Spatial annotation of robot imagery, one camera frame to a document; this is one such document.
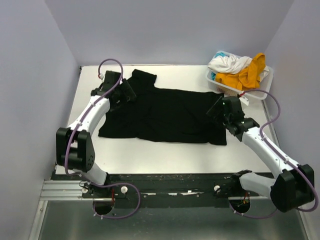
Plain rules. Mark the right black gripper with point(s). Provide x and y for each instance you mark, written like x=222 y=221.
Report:
x=218 y=104

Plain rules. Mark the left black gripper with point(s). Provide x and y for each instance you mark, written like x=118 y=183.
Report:
x=128 y=95

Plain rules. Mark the black t-shirt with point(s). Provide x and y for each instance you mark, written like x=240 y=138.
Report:
x=164 y=115

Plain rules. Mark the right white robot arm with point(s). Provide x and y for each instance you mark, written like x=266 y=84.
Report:
x=292 y=184

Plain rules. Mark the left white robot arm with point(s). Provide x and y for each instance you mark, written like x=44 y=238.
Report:
x=74 y=146

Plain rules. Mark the teal t-shirt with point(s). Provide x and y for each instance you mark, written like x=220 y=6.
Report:
x=218 y=54

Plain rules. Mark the yellow t-shirt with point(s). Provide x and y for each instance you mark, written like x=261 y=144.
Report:
x=248 y=78

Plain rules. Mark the white t-shirt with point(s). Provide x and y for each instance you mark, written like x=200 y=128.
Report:
x=228 y=63

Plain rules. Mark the white plastic laundry basket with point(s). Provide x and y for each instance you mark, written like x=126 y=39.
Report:
x=265 y=83

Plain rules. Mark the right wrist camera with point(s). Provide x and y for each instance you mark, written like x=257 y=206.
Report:
x=243 y=99

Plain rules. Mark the black mounting base plate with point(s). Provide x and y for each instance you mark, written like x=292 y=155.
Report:
x=190 y=190

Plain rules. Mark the aluminium extrusion rail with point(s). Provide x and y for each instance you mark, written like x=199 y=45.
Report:
x=61 y=190

